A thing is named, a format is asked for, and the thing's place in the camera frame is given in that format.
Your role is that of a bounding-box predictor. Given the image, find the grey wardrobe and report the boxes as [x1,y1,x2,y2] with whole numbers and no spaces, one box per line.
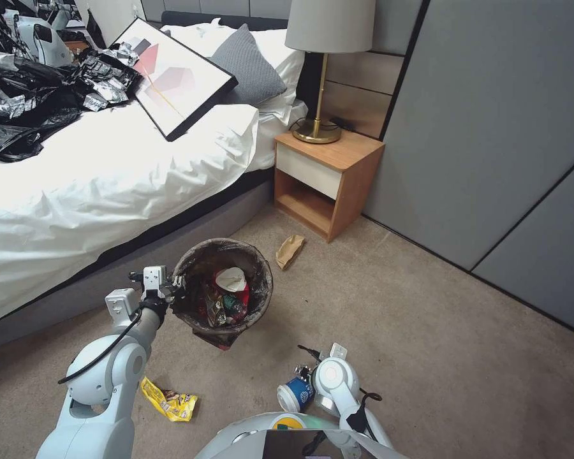
[362,0,574,341]

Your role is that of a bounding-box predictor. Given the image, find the white duvet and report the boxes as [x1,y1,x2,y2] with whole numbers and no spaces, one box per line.
[0,28,261,332]

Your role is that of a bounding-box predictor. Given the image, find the white robot front shell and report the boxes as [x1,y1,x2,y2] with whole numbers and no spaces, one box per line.
[193,411,364,459]

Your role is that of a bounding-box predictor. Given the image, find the blue paper cup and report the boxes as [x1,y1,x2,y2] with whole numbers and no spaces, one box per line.
[276,375,316,415]

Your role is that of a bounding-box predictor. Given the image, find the dark headboard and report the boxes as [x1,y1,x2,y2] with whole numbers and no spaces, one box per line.
[159,10,291,33]

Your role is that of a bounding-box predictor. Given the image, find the brass table lamp grey shade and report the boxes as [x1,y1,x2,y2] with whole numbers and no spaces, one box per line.
[284,0,377,145]

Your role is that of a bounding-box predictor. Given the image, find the grey knitted pillow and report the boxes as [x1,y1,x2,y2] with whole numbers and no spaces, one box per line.
[209,23,288,105]

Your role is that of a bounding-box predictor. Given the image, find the crushed white paper cup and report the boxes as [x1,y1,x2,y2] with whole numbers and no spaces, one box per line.
[214,267,247,294]

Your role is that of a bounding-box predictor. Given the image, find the green plastic bottle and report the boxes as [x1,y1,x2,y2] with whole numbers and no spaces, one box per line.
[221,293,247,320]

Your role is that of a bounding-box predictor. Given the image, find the black plastic garbage bags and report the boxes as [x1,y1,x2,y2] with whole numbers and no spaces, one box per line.
[0,0,145,164]

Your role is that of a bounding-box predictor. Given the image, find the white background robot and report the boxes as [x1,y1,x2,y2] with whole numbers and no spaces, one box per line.
[16,13,74,66]

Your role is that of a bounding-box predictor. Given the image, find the white pillow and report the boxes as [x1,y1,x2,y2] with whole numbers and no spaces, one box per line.
[168,18,309,128]

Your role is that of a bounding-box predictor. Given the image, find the grey upholstered bed frame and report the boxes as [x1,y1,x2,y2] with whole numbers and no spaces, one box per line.
[0,167,276,355]

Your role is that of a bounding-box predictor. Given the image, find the shiny snack wrapper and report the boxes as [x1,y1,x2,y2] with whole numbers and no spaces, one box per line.
[204,284,228,329]

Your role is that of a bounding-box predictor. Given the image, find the white nightstand drawer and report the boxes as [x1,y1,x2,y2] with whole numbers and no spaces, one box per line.
[274,141,346,201]

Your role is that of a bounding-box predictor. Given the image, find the wooden nightstand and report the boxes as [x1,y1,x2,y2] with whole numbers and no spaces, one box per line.
[273,127,386,244]

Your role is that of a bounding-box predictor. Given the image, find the dark round trash bin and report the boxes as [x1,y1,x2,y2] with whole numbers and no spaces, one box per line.
[171,238,274,353]

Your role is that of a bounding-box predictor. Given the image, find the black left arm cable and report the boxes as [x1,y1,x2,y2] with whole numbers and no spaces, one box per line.
[57,305,144,386]

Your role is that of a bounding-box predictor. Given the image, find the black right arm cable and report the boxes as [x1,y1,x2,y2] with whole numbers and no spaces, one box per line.
[346,390,383,442]

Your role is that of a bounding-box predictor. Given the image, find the crumpled silver foil wrapper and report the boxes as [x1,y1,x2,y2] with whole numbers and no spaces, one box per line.
[82,78,131,113]
[108,41,141,68]
[0,91,28,119]

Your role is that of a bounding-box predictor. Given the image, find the black framed abstract picture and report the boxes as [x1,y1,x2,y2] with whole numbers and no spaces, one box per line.
[108,17,240,143]

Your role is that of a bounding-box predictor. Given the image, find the yellow snack wrapper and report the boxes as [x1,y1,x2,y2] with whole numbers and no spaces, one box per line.
[140,376,199,423]

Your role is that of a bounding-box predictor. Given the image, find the crumpled brown paper bag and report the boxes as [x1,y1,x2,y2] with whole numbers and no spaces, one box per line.
[275,234,307,272]

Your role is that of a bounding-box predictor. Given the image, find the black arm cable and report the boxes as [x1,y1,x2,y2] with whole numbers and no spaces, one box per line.
[346,390,383,442]
[57,305,144,386]

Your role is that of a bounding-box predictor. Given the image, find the black lamp cable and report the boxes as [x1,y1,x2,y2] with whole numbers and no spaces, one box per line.
[288,116,358,134]

